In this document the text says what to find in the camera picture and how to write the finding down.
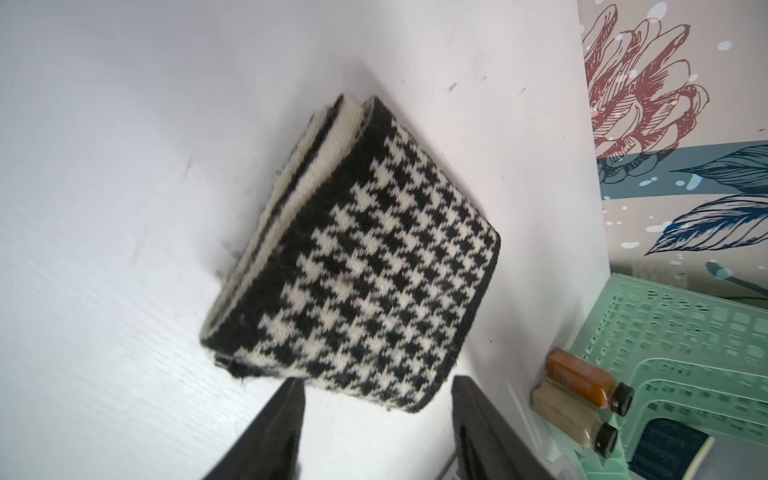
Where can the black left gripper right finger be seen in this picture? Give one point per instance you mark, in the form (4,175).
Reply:
(487,447)

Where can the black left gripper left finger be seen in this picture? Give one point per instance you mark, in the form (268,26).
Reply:
(268,448)

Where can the houndstooth scarf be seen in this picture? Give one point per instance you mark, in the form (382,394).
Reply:
(366,269)

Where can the brown spice jar black lid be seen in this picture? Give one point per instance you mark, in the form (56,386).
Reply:
(589,382)

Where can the beige spice jar black lid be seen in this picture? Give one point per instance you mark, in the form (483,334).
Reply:
(573,417)

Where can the mint green desk organizer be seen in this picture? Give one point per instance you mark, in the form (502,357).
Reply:
(696,359)

